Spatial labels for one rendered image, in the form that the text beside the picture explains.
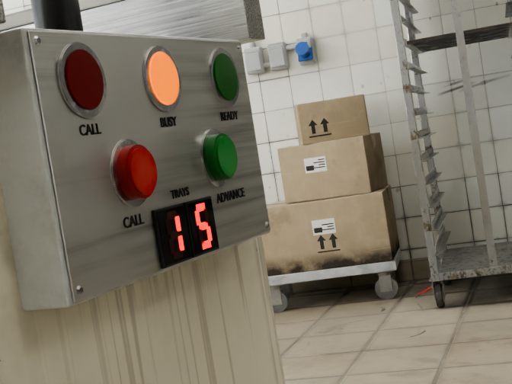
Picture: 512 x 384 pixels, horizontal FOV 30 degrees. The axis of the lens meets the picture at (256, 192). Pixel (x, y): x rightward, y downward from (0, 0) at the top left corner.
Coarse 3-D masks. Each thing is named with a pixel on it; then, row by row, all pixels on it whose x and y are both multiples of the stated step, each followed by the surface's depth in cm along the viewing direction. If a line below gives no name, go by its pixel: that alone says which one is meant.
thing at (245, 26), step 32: (96, 0) 74; (128, 0) 73; (160, 0) 71; (192, 0) 70; (224, 0) 69; (256, 0) 70; (128, 32) 73; (160, 32) 72; (192, 32) 70; (224, 32) 69; (256, 32) 70
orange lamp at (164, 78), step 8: (152, 56) 56; (160, 56) 57; (168, 56) 58; (152, 64) 56; (160, 64) 57; (168, 64) 57; (152, 72) 56; (160, 72) 56; (168, 72) 57; (176, 72) 58; (152, 80) 56; (160, 80) 56; (168, 80) 57; (176, 80) 58; (160, 88) 56; (168, 88) 57; (176, 88) 58; (160, 96) 56; (168, 96) 57; (176, 96) 58; (168, 104) 57
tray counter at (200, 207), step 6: (198, 204) 59; (204, 204) 59; (198, 210) 59; (204, 210) 59; (198, 216) 58; (204, 216) 59; (198, 222) 58; (204, 222) 59; (204, 228) 59; (198, 234) 58; (210, 234) 60; (210, 240) 59; (204, 246) 59; (210, 246) 59
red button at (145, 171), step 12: (120, 156) 52; (132, 156) 51; (144, 156) 52; (120, 168) 51; (132, 168) 51; (144, 168) 52; (156, 168) 53; (120, 180) 51; (132, 180) 51; (144, 180) 52; (156, 180) 53; (132, 192) 52; (144, 192) 52
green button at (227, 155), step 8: (216, 136) 61; (224, 136) 61; (208, 144) 60; (216, 144) 60; (224, 144) 61; (232, 144) 62; (208, 152) 60; (216, 152) 60; (224, 152) 61; (232, 152) 62; (208, 160) 60; (216, 160) 60; (224, 160) 61; (232, 160) 62; (208, 168) 60; (216, 168) 60; (224, 168) 61; (232, 168) 62; (216, 176) 61; (224, 176) 61; (232, 176) 62
